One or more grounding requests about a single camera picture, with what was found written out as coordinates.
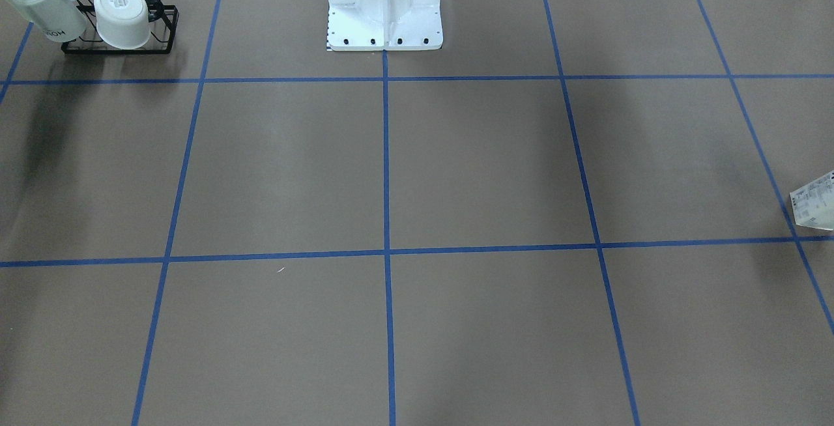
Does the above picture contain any white camera pedestal column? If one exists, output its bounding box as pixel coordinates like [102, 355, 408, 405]
[326, 0, 444, 51]

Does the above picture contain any white upside-down mug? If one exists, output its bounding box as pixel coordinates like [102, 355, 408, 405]
[93, 0, 151, 50]

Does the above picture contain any blue milk carton green cap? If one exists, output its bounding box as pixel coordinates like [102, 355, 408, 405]
[789, 171, 833, 231]

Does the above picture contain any white mug with handle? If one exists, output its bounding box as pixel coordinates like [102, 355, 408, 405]
[4, 0, 87, 43]

